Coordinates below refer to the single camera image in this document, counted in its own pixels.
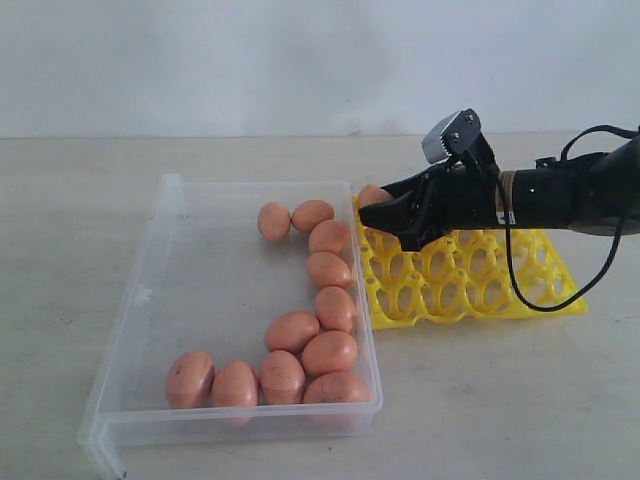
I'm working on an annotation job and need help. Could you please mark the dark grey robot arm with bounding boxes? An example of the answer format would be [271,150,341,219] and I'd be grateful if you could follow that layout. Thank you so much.
[359,125,639,252]

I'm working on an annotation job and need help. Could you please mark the yellow plastic egg tray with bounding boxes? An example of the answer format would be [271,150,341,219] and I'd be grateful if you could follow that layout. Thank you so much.
[354,221,576,330]

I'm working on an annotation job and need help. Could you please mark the clear plastic storage box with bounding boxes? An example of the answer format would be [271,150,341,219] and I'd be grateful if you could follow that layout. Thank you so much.
[78,174,383,479]

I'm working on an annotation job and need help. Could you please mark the black cable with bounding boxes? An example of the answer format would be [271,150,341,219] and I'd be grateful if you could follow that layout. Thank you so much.
[494,124,640,312]

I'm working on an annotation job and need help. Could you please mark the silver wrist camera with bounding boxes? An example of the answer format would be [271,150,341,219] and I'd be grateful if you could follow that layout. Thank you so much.
[421,108,481,165]

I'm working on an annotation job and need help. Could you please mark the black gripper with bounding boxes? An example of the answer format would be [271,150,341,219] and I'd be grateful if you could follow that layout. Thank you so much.
[359,164,502,252]

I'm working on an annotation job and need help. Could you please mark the brown egg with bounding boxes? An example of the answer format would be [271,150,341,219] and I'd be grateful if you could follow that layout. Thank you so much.
[301,331,359,377]
[165,350,215,409]
[259,350,306,405]
[357,184,393,208]
[291,199,335,234]
[257,202,291,242]
[314,286,356,333]
[308,220,350,254]
[210,359,260,408]
[302,372,370,427]
[305,252,352,289]
[264,310,320,354]

